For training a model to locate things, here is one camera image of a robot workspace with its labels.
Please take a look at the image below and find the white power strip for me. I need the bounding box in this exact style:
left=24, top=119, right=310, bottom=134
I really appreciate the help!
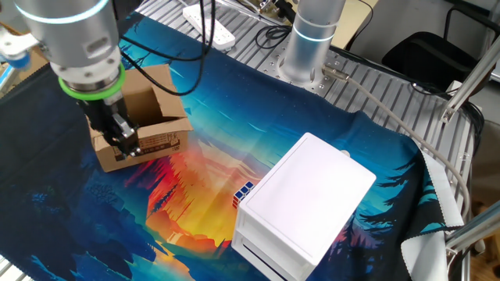
left=182, top=2, right=237, bottom=51

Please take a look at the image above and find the blue faced Rubik's cube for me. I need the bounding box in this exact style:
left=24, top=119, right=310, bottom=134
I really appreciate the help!
left=232, top=180, right=255, bottom=211

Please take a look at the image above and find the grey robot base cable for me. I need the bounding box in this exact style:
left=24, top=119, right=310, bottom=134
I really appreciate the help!
left=322, top=64, right=472, bottom=219

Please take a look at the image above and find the colourful landscape print cloth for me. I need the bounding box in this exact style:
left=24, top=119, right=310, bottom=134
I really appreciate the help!
left=0, top=11, right=466, bottom=281

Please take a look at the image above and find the white plastic enclosure box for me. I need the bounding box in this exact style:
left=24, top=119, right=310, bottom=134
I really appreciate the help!
left=230, top=131, right=378, bottom=281

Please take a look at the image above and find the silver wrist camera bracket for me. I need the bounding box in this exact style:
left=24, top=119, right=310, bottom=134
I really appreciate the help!
left=0, top=30, right=45, bottom=73

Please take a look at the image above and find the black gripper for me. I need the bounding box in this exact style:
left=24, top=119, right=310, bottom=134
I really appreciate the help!
left=77, top=95, right=142, bottom=160

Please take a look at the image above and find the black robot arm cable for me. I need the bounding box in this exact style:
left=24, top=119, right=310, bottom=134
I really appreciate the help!
left=119, top=0, right=218, bottom=97

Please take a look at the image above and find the small brown cardboard box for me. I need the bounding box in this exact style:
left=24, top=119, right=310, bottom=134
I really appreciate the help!
left=87, top=63, right=195, bottom=173

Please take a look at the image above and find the aluminium frame profile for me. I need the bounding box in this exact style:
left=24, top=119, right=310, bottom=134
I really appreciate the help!
left=445, top=212, right=500, bottom=281
left=440, top=37, right=500, bottom=124

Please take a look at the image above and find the black office chair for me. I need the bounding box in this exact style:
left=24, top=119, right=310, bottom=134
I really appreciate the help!
left=380, top=5, right=500, bottom=94

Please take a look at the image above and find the coiled black cable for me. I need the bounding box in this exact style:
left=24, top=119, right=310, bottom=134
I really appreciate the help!
left=255, top=24, right=293, bottom=51

